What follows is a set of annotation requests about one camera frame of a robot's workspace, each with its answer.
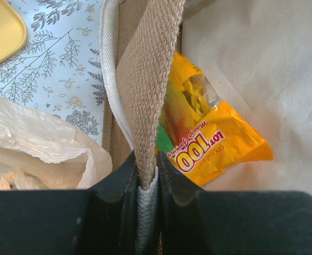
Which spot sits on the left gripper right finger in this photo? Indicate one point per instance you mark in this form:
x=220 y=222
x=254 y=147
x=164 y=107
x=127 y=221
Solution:
x=195 y=221

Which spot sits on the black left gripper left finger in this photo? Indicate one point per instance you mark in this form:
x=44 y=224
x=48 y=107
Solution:
x=98 y=220

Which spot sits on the orange mango gummy packet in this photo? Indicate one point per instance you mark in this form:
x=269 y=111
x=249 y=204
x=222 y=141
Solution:
x=200 y=133

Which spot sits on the peach plastic grocery bag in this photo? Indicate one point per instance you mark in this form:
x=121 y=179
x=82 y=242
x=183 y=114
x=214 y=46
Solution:
x=41 y=151

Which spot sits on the brown burlap tote bag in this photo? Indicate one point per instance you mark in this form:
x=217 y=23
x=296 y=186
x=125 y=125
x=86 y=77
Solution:
x=256 y=54

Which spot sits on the floral table mat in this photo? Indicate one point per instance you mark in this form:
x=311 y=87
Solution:
x=58 y=71

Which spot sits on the yellow bread tray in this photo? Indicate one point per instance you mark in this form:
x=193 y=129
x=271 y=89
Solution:
x=13 y=31

